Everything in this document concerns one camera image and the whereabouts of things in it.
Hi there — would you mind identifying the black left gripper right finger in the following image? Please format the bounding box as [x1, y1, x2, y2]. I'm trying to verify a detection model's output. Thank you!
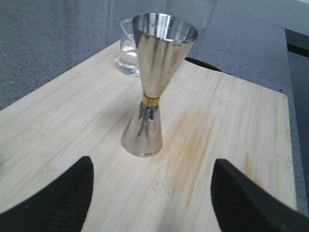
[211, 159, 309, 232]

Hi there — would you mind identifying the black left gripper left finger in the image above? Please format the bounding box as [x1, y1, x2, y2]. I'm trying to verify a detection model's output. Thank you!
[0, 156, 94, 232]

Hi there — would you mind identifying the clear glass beaker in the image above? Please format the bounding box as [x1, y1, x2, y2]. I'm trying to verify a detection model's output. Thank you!
[118, 18, 140, 77]

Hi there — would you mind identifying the silver double jigger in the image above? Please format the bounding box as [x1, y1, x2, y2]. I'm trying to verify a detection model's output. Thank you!
[121, 13, 198, 158]

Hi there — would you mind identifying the wooden cutting board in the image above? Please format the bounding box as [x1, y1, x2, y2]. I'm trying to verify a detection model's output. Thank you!
[0, 40, 298, 232]

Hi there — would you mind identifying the black cutting board handle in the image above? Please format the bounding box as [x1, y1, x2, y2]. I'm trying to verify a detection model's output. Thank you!
[185, 57, 221, 72]

